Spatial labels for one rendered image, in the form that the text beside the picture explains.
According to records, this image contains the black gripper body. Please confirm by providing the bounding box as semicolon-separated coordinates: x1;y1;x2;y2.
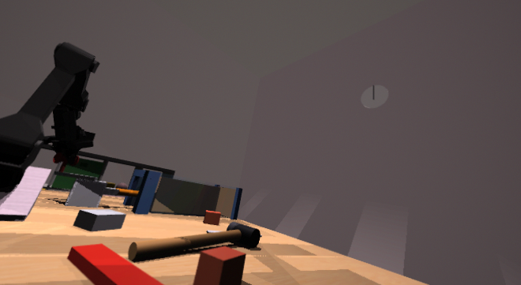
42;123;93;149

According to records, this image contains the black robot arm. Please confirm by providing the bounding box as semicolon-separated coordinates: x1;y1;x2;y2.
0;42;99;192

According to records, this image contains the hammer with wooden handle and dark head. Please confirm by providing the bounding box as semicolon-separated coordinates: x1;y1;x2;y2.
128;222;261;261

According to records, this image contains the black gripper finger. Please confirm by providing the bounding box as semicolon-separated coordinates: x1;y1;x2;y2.
61;148;81;164
50;145;67;155

